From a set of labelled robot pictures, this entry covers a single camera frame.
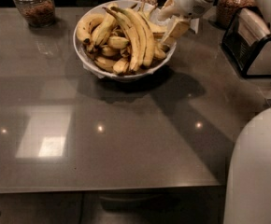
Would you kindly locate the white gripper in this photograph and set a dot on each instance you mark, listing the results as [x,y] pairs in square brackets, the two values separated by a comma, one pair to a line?
[192,2]

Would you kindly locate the banana pointing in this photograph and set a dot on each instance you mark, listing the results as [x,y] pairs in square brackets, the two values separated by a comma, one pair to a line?
[155,27]

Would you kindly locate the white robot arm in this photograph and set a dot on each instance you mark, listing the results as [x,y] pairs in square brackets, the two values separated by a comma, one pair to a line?
[248,191]

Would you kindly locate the banana right lower side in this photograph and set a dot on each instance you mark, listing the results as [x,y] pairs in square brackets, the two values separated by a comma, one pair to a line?
[160,50]

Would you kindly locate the long banana top centre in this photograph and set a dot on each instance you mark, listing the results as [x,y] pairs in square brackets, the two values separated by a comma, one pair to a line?
[146,38]

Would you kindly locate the long banana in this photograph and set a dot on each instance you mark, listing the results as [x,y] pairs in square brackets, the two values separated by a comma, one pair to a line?
[130,32]
[146,38]

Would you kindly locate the small banana middle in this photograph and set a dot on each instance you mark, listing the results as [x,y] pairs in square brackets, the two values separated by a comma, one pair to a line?
[118,42]

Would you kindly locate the short banana bottom front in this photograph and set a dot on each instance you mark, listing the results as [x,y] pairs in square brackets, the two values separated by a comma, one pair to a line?
[121,66]

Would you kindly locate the banana left of centre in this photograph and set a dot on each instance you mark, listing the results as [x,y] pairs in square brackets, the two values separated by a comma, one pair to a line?
[102,31]

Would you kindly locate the white ceramic bowl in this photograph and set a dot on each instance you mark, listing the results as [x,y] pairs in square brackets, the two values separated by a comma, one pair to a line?
[88,62]

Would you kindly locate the banana at bottom rim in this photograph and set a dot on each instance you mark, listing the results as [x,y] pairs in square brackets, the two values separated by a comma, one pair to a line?
[104,63]

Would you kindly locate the banana at rim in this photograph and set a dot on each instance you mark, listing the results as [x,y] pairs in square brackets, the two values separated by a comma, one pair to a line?
[86,27]
[104,63]

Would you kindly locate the banana at left rim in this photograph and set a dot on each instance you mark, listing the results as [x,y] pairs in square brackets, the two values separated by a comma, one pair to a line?
[86,27]

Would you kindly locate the white paper sign stand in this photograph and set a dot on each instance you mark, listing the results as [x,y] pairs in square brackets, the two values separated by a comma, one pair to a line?
[195,25]

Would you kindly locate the glass jar with granola right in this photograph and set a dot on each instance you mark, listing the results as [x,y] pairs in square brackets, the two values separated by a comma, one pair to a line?
[226,9]

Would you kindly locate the glass jar with nuts left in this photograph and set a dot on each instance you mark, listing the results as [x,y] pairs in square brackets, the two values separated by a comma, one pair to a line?
[37,13]

